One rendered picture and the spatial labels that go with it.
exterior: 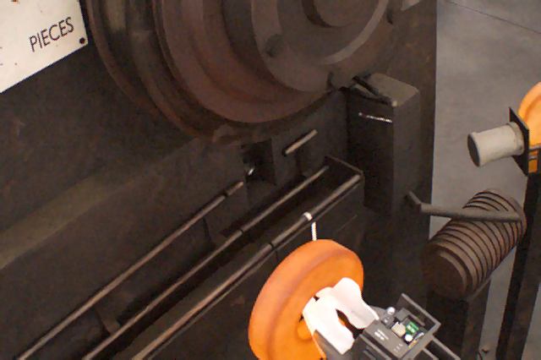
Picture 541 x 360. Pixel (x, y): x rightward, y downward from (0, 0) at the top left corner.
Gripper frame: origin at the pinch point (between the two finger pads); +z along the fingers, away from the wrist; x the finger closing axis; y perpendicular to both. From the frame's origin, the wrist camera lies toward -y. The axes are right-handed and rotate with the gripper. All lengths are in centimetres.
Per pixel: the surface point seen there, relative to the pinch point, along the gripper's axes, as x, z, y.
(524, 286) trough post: -64, -14, -54
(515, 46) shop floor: -201, 51, -105
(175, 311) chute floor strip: 2.2, 19.1, -25.7
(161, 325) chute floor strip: 5.4, 18.7, -25.8
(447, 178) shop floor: -114, 28, -97
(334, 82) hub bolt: -16.8, 13.5, 11.7
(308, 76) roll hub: -13.6, 14.8, 13.5
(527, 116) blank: -62, 1, -14
